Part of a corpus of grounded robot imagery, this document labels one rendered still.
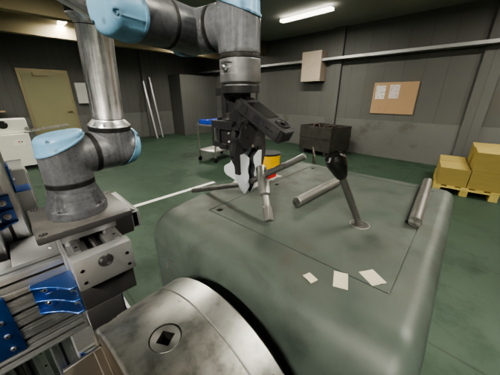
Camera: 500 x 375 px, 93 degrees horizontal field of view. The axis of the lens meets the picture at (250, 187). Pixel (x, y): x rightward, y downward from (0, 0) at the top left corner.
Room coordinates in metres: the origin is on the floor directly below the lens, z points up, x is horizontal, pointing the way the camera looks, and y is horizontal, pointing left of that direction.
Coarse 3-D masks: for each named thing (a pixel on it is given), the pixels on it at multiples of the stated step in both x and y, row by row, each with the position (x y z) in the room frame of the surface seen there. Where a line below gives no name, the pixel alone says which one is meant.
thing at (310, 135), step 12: (300, 132) 6.66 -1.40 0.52; (312, 132) 6.30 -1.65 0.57; (324, 132) 5.99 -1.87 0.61; (336, 132) 5.94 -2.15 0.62; (348, 132) 6.22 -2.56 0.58; (300, 144) 6.63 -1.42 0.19; (312, 144) 6.26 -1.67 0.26; (324, 144) 5.95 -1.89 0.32; (336, 144) 5.98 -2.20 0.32; (348, 144) 6.27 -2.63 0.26; (324, 156) 5.93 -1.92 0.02
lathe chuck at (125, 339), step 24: (144, 312) 0.22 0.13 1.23; (168, 312) 0.21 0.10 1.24; (192, 312) 0.21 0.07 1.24; (120, 336) 0.18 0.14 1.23; (144, 336) 0.18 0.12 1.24; (192, 336) 0.18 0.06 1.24; (216, 336) 0.18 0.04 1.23; (120, 360) 0.16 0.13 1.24; (144, 360) 0.16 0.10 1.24; (168, 360) 0.16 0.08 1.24; (192, 360) 0.16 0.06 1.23; (216, 360) 0.16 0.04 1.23
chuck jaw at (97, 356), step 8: (96, 336) 0.23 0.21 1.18; (96, 352) 0.20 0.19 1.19; (80, 360) 0.18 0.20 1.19; (88, 360) 0.19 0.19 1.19; (96, 360) 0.19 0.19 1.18; (104, 360) 0.19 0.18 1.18; (64, 368) 0.19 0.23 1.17; (72, 368) 0.18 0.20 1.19; (80, 368) 0.18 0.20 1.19; (88, 368) 0.18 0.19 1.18; (96, 368) 0.18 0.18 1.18; (104, 368) 0.19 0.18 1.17
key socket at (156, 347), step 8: (160, 328) 0.19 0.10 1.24; (168, 328) 0.19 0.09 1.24; (176, 328) 0.19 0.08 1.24; (152, 336) 0.18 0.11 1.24; (160, 336) 0.18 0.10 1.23; (168, 336) 0.19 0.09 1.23; (176, 336) 0.18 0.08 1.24; (152, 344) 0.17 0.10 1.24; (160, 344) 0.17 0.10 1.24; (168, 344) 0.19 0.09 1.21; (176, 344) 0.17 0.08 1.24; (160, 352) 0.16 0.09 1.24
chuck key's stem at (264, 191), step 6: (258, 168) 0.46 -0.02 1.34; (264, 168) 0.46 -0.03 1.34; (258, 174) 0.45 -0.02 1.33; (258, 180) 0.44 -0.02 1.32; (264, 180) 0.44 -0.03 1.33; (258, 186) 0.44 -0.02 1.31; (264, 186) 0.43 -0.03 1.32; (264, 192) 0.42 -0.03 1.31; (264, 198) 0.42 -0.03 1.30; (264, 204) 0.41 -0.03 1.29; (264, 210) 0.40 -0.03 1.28; (270, 210) 0.40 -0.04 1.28; (264, 216) 0.40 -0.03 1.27; (270, 216) 0.39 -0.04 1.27
